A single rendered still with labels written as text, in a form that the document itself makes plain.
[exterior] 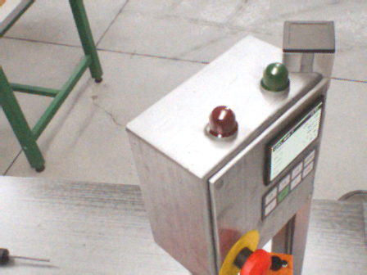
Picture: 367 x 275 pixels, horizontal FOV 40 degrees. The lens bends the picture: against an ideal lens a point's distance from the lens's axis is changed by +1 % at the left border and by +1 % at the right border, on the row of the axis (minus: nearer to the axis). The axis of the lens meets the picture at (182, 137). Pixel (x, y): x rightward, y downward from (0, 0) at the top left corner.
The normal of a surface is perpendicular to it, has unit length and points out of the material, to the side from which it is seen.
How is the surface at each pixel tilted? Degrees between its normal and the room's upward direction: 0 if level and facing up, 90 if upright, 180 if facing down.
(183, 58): 0
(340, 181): 0
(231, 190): 90
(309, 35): 0
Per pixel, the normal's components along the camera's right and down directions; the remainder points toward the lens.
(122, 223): -0.10, -0.69
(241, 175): 0.71, 0.46
